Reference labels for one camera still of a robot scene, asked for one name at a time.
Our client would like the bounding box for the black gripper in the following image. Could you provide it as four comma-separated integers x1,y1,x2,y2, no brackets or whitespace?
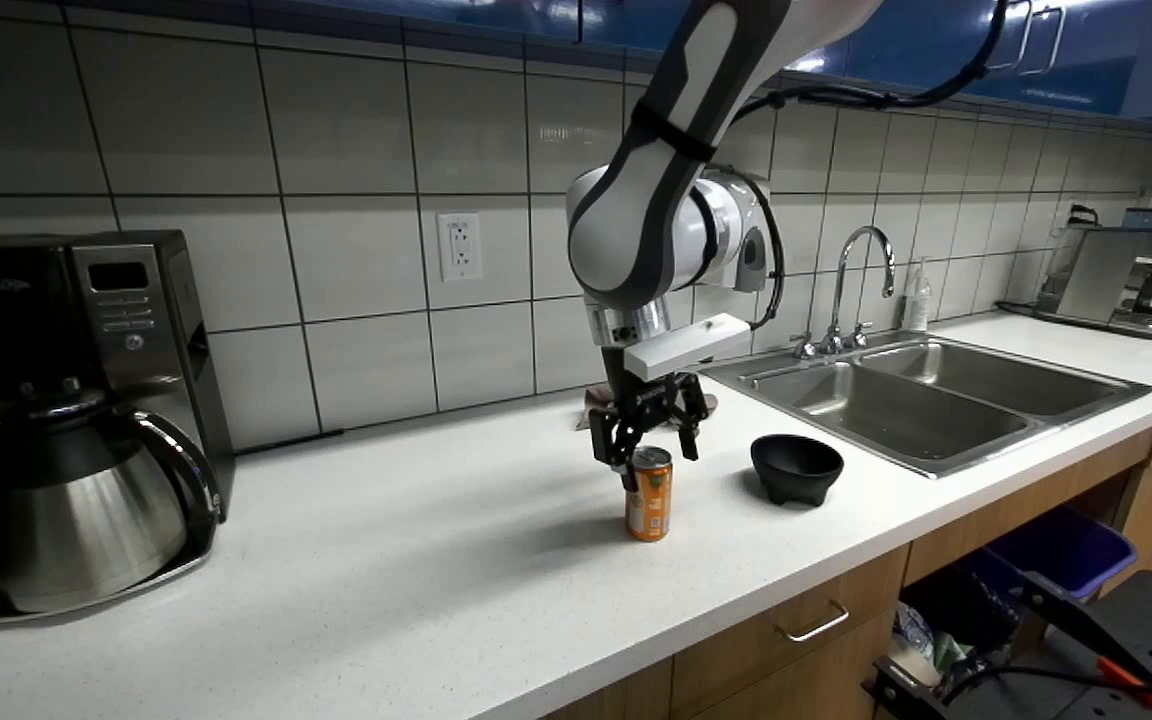
586,347,718,471

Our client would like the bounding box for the orange drink can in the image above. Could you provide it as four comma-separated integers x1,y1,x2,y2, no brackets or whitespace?
619,446,676,546

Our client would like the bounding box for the black bowl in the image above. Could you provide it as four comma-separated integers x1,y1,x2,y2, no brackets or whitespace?
749,432,849,509

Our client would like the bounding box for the chrome faucet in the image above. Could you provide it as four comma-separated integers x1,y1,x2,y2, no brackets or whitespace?
823,221,899,357

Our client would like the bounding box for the wooden base cabinet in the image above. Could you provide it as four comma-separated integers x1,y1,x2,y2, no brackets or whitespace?
550,396,1152,720

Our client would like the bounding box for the stainless steel double sink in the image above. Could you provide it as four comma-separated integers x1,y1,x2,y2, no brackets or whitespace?
708,331,1152,481

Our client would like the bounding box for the clear soap bottle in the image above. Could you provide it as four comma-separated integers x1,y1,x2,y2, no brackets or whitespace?
897,272,935,336

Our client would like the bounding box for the bin with black bag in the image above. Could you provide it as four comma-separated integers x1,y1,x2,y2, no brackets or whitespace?
887,557,1028,698

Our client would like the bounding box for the blue plastic bin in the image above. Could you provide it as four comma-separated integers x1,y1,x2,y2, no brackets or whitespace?
979,506,1140,611

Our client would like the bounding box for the blue upper cabinet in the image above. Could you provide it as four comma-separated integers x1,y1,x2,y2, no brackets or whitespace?
69,0,1152,134

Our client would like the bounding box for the silver espresso machine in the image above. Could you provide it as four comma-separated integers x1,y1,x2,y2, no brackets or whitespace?
999,201,1152,345

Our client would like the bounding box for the black coffee maker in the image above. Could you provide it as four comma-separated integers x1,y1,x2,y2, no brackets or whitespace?
0,229,242,631

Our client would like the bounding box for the steel coffee carafe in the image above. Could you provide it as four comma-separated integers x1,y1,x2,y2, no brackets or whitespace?
0,376,226,622

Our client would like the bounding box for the white wrist camera block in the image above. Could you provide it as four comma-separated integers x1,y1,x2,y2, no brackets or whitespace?
619,312,757,385

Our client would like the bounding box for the silver drawer handle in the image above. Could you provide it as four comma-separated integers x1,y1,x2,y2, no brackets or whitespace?
779,599,858,647

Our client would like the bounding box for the white wall outlet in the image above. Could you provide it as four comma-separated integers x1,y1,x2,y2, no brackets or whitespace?
437,212,487,290

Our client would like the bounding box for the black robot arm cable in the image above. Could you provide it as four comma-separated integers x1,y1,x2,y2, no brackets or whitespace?
708,0,1011,331

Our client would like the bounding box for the silver upper cabinet handle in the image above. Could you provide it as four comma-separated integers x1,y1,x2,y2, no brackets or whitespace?
1011,0,1073,78

